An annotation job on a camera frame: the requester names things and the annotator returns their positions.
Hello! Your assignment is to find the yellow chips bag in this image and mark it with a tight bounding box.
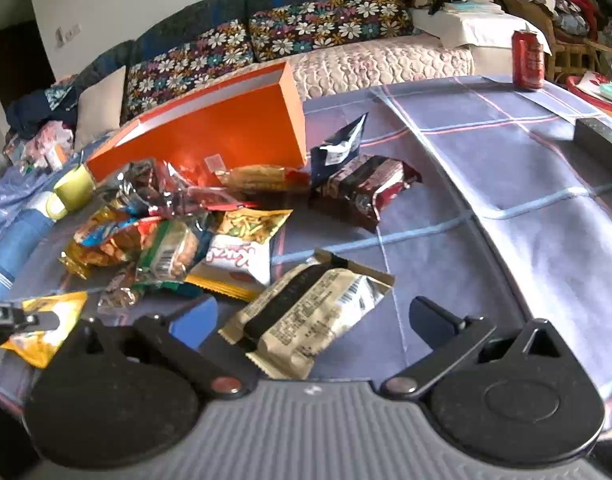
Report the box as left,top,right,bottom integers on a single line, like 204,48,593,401
0,292,88,370

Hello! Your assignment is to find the white red rice cracker pack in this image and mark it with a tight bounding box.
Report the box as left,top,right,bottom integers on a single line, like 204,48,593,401
185,234,271,302

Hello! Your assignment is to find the green peanut snack bag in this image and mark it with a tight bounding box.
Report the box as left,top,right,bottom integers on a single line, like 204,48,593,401
136,220,199,285

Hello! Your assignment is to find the beige wafer snack pack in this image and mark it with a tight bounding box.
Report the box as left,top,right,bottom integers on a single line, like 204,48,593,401
218,249,395,380

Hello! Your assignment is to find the orange blue snack bag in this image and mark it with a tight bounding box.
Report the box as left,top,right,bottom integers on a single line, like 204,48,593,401
59,206,161,280

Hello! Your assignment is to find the green yellow nut bag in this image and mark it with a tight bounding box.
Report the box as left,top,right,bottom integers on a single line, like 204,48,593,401
217,208,293,244

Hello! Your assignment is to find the clear red candy wrapper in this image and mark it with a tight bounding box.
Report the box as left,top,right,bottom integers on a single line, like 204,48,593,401
96,158,253,218

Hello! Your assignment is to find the dark red cookie pack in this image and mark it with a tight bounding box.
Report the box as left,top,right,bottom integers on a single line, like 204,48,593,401
312,155,423,233

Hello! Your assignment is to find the yellow-green mug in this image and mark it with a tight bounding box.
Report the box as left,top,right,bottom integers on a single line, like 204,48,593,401
46,165,96,220

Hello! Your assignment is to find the golden biscuit pack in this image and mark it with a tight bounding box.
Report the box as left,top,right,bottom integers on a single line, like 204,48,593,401
214,165,310,198

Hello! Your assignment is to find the navy blue snack pouch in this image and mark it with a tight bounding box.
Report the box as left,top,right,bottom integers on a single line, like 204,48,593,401
310,113,369,188

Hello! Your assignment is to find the orange cardboard box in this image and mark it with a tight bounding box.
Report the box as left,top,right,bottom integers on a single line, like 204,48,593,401
86,62,307,185

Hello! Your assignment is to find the beige plain pillow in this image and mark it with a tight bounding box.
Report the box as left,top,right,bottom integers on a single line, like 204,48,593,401
74,66,126,151

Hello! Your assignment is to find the black rectangular box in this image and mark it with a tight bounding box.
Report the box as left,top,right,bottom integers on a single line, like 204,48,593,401
574,117,612,174

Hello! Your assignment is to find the quilted sofa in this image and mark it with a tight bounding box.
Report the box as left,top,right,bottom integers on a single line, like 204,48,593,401
62,0,476,124

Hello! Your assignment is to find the red soda can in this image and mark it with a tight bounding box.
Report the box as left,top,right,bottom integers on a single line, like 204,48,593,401
512,30,545,90

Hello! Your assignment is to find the left floral cushion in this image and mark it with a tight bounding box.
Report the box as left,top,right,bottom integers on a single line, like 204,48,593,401
124,20,254,120

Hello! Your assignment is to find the floral cushion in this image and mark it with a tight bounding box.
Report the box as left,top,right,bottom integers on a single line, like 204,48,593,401
248,0,413,62
124,20,254,120

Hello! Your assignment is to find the right floral cushion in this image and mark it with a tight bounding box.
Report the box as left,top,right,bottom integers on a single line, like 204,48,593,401
248,0,413,62

